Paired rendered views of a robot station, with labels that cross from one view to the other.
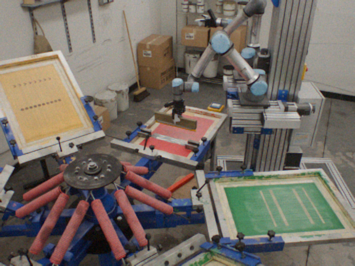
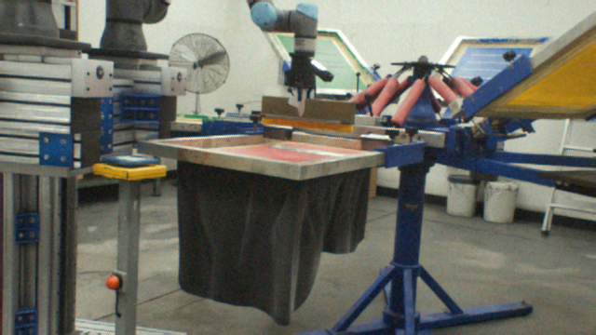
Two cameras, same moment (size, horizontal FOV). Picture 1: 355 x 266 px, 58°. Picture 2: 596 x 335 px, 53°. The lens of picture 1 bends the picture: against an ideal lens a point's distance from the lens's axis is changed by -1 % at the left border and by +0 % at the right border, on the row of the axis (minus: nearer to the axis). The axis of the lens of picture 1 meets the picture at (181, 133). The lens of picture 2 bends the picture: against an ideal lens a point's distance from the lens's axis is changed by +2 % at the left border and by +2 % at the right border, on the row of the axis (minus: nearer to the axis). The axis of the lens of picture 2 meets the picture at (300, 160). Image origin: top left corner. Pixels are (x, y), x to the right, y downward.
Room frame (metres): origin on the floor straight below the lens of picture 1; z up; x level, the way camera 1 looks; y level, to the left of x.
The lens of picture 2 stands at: (4.19, 0.32, 1.19)
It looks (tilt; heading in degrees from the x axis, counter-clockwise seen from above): 8 degrees down; 188
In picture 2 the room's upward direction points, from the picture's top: 4 degrees clockwise
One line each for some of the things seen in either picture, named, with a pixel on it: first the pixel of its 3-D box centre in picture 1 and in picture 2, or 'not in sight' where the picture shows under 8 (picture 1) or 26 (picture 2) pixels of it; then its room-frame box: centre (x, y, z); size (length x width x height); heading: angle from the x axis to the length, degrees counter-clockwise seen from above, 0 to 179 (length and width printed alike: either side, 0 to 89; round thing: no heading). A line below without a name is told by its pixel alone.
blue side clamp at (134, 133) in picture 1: (134, 136); (399, 154); (2.19, 0.37, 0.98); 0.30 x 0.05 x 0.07; 155
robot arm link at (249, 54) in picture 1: (248, 56); not in sight; (2.80, -0.59, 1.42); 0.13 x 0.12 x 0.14; 152
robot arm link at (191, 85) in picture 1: (191, 86); (275, 20); (2.22, -0.08, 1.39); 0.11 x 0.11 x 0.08; 85
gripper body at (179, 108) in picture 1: (178, 106); (301, 70); (2.21, 0.02, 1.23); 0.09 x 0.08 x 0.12; 65
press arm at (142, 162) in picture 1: (144, 163); not in sight; (1.78, 0.25, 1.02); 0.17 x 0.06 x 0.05; 155
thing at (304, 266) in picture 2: not in sight; (332, 234); (2.42, 0.18, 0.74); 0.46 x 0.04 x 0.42; 155
